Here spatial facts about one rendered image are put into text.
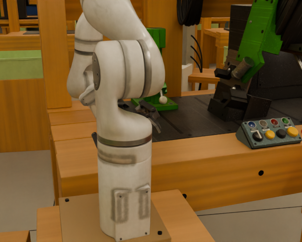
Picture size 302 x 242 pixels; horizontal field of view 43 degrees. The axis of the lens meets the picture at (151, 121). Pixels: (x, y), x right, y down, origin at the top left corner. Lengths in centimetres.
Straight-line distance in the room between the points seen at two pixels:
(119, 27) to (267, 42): 66
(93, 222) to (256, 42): 77
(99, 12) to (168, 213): 42
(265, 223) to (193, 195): 146
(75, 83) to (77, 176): 24
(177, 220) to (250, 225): 159
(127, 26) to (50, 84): 79
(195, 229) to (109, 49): 39
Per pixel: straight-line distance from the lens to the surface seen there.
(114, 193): 64
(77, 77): 98
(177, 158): 95
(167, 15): 148
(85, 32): 96
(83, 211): 77
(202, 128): 115
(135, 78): 57
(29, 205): 261
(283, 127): 110
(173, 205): 85
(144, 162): 63
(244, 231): 232
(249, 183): 105
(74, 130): 120
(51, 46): 140
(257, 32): 125
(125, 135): 60
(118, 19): 69
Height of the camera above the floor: 129
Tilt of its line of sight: 19 degrees down
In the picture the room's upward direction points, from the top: straight up
